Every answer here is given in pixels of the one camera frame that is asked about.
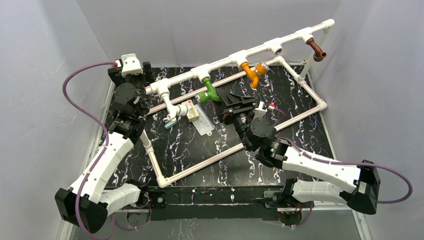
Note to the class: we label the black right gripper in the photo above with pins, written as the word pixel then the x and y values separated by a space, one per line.
pixel 228 99

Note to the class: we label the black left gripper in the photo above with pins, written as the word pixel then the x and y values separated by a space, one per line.
pixel 149 79

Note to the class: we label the green water faucet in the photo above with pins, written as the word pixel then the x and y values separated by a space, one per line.
pixel 209 95

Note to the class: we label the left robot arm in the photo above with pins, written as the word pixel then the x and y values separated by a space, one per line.
pixel 84 203

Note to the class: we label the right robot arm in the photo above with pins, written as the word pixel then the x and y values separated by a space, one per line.
pixel 355 184

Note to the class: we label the orange water faucet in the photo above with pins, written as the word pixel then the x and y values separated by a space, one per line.
pixel 254 75

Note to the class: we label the white water faucet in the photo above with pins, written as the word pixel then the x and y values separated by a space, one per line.
pixel 173 110

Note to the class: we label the brown water faucet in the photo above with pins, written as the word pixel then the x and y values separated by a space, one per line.
pixel 318 54

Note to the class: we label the small cardboard box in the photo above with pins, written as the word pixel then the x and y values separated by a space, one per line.
pixel 192 113

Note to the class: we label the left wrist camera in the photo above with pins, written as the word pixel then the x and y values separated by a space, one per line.
pixel 129 64

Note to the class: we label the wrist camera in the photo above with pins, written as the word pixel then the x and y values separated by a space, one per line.
pixel 129 64
pixel 262 108

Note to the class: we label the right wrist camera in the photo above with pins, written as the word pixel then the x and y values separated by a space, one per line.
pixel 262 108

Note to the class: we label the white PVC pipe frame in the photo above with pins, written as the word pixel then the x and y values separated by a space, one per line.
pixel 318 32

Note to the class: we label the light blue faucet handle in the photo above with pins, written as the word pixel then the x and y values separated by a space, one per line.
pixel 169 123

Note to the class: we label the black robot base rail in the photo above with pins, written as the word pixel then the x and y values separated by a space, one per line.
pixel 268 203

